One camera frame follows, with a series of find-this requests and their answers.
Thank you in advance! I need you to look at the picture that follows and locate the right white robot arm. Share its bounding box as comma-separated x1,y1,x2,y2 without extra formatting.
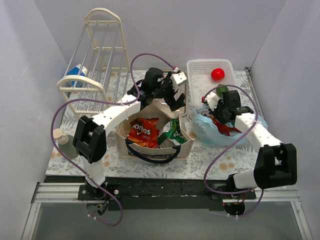
203,90,297,199

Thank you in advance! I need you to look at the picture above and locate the beige canvas tote bag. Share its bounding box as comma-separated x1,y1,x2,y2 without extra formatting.
114,100,195,164

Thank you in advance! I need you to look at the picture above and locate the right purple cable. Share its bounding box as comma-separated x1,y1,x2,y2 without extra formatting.
203,86,265,218

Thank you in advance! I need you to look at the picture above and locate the metal baking tray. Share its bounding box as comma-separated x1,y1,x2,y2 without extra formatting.
178,83,189,117

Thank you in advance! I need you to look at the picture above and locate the green soap dispenser bottle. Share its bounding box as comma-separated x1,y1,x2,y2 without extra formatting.
53,128,78,159

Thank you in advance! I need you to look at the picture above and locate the orange Doritos chip bag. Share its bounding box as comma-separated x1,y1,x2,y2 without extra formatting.
127,118,160,149

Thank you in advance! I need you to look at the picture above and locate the white plastic basket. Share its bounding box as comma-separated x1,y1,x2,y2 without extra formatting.
186,58,236,107

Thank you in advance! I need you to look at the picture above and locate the green snack bag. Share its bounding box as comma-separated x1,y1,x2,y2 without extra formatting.
157,118,187,148

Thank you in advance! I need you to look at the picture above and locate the green lime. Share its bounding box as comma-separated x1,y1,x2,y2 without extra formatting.
215,84,229,99

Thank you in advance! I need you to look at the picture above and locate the red tomato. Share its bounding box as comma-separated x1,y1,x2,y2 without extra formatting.
210,68,225,82

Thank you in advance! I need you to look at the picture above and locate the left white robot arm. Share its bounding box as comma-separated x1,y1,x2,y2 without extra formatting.
73,67,187,200

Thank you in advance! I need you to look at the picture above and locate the light blue plastic grocery bag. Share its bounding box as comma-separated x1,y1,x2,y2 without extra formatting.
191,104,270,148

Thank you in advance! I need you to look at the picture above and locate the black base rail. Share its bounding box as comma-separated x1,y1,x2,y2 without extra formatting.
77,178,257,212

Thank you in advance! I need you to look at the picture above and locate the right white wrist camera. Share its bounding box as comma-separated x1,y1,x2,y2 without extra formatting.
201,92,220,111

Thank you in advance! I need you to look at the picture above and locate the floral table mat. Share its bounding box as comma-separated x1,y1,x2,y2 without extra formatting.
45,69,257,180

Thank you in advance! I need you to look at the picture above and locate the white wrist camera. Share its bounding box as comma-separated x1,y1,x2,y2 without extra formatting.
170,72,187,90
201,92,220,111

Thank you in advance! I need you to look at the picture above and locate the cream shoe rack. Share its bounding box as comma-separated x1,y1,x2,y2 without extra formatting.
56,7,131,119

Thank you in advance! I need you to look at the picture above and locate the blue white carton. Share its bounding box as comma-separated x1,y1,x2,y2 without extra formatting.
66,64,88,88

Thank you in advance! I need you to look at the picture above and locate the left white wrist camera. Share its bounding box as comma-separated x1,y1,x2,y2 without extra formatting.
170,72,187,90

